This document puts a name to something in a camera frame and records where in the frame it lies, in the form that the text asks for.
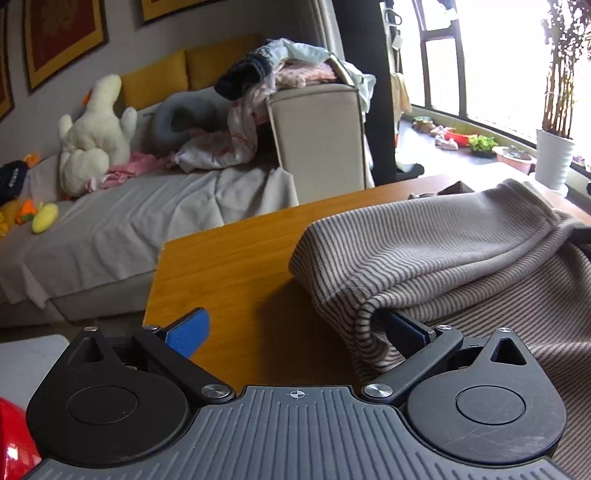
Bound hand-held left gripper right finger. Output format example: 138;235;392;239
361;312;533;408

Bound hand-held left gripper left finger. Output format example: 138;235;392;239
67;307;236;406

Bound grey striped sweater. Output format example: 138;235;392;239
288;178;591;478

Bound dark grey clothes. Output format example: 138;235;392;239
215;44;278;100

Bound grey sofa cover sheet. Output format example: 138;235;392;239
0;161;300;310

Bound white cabinet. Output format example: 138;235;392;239
0;335;70;402

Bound pink cloth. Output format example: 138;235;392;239
85;152;174;191

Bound white floral cloth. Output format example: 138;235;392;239
173;83;273;174

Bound small yellow plush toy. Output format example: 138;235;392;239
31;202;60;234

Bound small pink shoes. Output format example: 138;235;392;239
434;124;460;151

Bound red plastic object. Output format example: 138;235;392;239
0;396;42;480

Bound orange plush toy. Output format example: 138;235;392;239
16;198;38;225

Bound green seedling tray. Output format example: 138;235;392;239
468;135;498;158

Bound pink flowerpot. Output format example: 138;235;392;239
492;145;537;175

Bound yellow plush duck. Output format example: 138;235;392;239
0;203;21;238

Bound white plush duck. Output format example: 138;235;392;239
58;74;138;197

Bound beige sofa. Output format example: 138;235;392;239
0;34;377;328

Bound grey neck pillow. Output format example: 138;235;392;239
152;88;232;151

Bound white plant pot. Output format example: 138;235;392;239
534;128;577;197

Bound black cap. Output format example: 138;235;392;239
0;160;29;207

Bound cream hanging cloth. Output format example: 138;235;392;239
390;71;413;116

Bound yellow cushion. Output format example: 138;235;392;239
185;34;264;90
121;50;190;112

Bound pink knitted garment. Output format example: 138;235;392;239
272;62;338;88

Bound tall bamboo plant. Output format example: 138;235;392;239
538;0;591;139

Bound beige curtain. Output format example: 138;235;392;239
314;0;382;81

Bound black window frame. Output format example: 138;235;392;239
406;0;591;160

